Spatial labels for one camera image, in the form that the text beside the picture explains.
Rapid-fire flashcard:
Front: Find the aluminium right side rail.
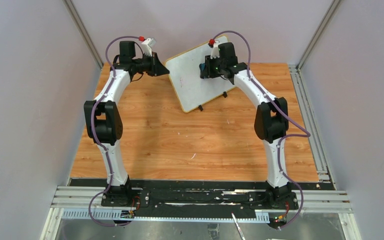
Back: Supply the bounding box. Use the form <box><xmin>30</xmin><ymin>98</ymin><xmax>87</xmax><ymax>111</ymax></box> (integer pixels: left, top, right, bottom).
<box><xmin>288</xmin><ymin>64</ymin><xmax>336</xmax><ymax>189</ymax></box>

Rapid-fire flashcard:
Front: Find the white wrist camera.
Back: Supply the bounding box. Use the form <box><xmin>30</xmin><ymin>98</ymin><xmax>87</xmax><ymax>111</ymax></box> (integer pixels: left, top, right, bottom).
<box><xmin>138</xmin><ymin>36</ymin><xmax>156</xmax><ymax>56</ymax></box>
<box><xmin>208</xmin><ymin>38</ymin><xmax>221</xmax><ymax>59</ymax></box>

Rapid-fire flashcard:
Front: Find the metal wire whiteboard stand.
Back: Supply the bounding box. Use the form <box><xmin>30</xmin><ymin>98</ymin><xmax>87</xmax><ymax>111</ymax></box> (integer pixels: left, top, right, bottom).
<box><xmin>197</xmin><ymin>91</ymin><xmax>229</xmax><ymax>112</ymax></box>

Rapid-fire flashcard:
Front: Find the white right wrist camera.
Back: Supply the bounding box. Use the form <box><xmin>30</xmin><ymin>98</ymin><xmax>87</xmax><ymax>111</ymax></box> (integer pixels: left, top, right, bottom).
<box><xmin>208</xmin><ymin>38</ymin><xmax>221</xmax><ymax>59</ymax></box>

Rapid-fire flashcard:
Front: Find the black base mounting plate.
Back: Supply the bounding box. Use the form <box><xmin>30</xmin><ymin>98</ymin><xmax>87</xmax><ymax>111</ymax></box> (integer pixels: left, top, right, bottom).
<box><xmin>101</xmin><ymin>180</ymin><xmax>299</xmax><ymax>219</ymax></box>

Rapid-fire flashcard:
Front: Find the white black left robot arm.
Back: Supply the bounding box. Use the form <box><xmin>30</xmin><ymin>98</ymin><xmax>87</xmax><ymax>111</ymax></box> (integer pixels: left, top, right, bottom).
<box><xmin>83</xmin><ymin>36</ymin><xmax>170</xmax><ymax>206</ymax></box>

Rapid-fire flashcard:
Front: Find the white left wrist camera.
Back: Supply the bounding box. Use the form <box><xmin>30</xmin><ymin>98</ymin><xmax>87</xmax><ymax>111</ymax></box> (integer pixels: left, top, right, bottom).
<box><xmin>138</xmin><ymin>36</ymin><xmax>156</xmax><ymax>56</ymax></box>

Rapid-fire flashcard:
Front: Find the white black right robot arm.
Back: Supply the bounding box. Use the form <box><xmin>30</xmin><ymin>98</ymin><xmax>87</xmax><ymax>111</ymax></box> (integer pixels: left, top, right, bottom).
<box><xmin>199</xmin><ymin>39</ymin><xmax>292</xmax><ymax>208</ymax></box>

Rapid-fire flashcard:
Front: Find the aluminium front rail frame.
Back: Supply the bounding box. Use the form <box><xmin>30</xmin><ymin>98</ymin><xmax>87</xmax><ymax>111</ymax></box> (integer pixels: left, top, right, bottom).
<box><xmin>40</xmin><ymin>186</ymin><xmax>362</xmax><ymax>240</ymax></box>

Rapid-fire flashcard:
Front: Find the silver pen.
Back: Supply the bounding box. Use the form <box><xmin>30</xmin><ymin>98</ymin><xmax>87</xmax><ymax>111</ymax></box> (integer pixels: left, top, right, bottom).
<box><xmin>231</xmin><ymin>212</ymin><xmax>246</xmax><ymax>240</ymax></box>

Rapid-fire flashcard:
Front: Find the blue bone-shaped whiteboard eraser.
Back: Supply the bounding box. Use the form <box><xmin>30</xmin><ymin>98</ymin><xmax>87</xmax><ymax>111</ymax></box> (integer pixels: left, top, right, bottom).
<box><xmin>199</xmin><ymin>63</ymin><xmax>208</xmax><ymax>79</ymax></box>

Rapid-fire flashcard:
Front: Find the yellow-framed whiteboard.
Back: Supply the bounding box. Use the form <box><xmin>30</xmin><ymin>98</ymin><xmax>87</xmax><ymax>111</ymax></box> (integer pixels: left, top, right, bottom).
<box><xmin>164</xmin><ymin>43</ymin><xmax>235</xmax><ymax>113</ymax></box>

